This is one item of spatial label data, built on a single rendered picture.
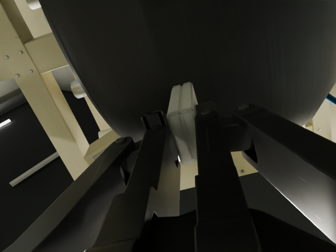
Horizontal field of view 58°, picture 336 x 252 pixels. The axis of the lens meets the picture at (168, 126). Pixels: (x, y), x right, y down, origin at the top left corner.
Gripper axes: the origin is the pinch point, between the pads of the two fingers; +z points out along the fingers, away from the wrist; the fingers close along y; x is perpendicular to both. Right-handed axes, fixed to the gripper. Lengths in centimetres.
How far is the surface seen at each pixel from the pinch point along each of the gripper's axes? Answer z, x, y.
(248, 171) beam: 65, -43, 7
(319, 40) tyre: 12.1, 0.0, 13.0
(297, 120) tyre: 18.7, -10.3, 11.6
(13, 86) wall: 985, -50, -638
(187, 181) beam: 65, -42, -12
